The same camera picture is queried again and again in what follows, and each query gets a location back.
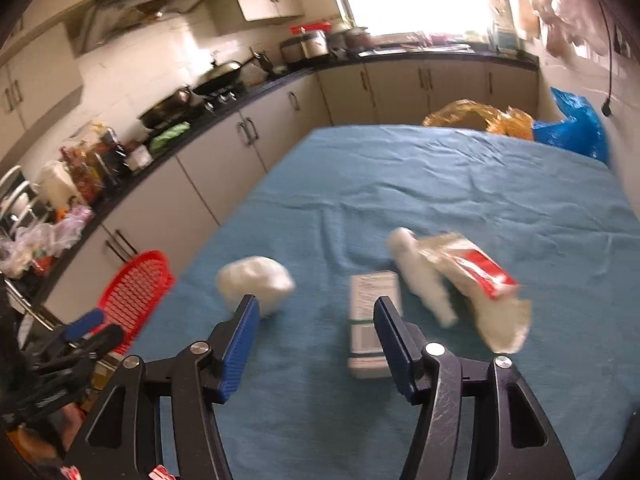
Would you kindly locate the range hood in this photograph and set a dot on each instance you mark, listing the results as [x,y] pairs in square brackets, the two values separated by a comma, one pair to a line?
[108,20]

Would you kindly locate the clear plastic bag on counter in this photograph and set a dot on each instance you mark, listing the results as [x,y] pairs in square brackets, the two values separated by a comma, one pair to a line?
[45,240]

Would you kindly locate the white tube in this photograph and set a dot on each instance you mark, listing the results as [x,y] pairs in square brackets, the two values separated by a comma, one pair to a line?
[420,276]

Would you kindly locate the crumpled red white packet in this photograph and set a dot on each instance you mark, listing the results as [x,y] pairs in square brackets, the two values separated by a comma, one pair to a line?
[501,316]

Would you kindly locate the small white square box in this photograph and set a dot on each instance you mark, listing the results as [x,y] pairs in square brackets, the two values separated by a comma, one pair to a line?
[367,360]

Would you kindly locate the green cloth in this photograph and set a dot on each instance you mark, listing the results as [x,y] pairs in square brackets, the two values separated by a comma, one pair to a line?
[160,143]

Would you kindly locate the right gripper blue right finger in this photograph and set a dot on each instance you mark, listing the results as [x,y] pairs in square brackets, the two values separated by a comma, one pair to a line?
[403,356]

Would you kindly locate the red plastic basket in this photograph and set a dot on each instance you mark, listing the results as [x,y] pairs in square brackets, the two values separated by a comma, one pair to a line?
[134,293]

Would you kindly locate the blue table cloth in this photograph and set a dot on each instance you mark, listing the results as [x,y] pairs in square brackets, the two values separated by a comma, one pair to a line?
[497,244]

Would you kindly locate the white electric kettle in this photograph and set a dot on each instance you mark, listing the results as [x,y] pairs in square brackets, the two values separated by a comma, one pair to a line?
[57,185]

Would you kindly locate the steel rice cooker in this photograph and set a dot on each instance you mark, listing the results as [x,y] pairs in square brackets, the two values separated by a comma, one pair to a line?
[304,47]

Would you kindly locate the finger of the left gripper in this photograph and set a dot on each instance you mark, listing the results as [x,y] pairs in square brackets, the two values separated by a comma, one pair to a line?
[83,325]
[92,342]

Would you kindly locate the blue plastic bag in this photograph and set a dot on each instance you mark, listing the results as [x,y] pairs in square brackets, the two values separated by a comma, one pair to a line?
[580,131]

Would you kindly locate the yellow plastic bag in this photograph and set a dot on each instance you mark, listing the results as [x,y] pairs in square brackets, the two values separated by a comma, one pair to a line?
[511,122]

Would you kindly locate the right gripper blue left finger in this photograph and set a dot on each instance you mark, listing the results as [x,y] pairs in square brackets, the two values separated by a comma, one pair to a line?
[230,344]

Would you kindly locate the wok with lid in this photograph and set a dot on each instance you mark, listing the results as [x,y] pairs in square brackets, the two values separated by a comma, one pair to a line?
[222,75]

